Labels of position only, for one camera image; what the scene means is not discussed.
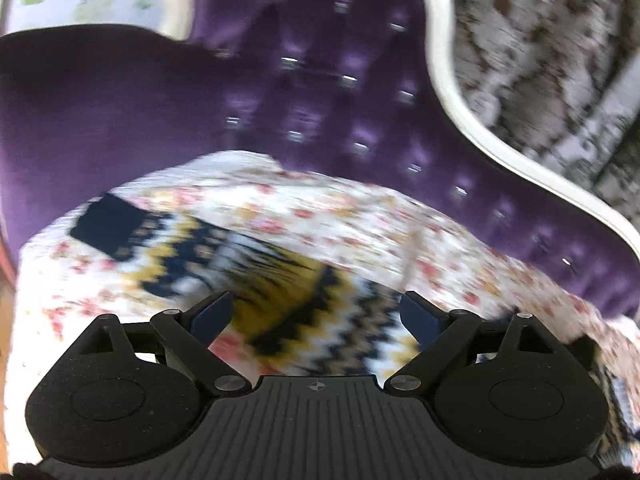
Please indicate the brown white damask curtain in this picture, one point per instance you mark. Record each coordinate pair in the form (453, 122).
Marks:
(540, 35)

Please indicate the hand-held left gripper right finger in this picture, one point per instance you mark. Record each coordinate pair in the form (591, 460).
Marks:
(421, 317)

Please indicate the yellow black patterned knit sweater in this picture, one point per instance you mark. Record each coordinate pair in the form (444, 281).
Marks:
(295, 305)

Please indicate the white floral blanket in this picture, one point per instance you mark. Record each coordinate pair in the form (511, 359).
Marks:
(350, 210)

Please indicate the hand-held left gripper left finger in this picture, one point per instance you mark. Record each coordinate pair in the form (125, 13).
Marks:
(214, 314)

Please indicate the purple tufted sofa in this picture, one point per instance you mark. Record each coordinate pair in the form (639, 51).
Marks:
(125, 110)

